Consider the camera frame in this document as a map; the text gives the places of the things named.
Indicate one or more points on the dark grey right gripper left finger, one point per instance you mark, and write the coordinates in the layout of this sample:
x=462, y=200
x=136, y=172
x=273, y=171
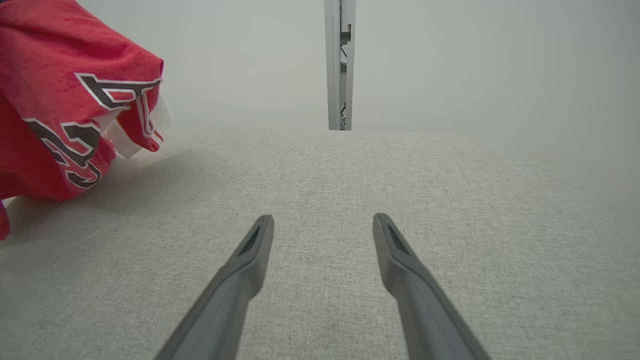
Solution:
x=240, y=280

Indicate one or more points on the grey metal partition post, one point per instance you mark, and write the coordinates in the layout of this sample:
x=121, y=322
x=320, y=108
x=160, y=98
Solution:
x=332, y=60

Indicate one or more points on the red jersey with white trim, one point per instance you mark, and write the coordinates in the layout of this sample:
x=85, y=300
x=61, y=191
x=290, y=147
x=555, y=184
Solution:
x=50, y=60

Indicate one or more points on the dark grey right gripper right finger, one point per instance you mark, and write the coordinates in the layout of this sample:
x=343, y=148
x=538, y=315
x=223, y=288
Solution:
x=415, y=290

